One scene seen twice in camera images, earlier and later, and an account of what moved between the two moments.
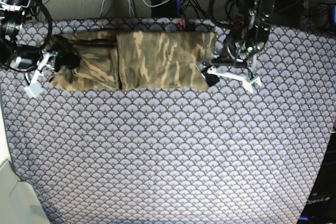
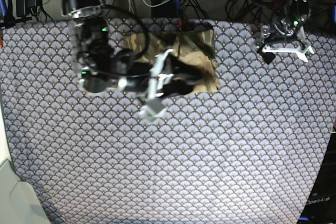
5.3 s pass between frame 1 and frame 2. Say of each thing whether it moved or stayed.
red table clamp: stayed
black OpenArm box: stayed
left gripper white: moved
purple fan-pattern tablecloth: stayed
